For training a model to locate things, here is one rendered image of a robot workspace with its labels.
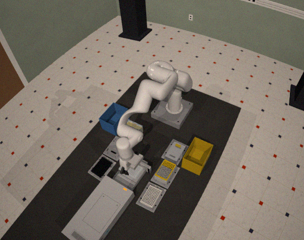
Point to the yellow open box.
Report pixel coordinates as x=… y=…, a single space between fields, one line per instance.
x=198 y=156

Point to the blue open-top bin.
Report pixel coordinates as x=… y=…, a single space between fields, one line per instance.
x=110 y=118

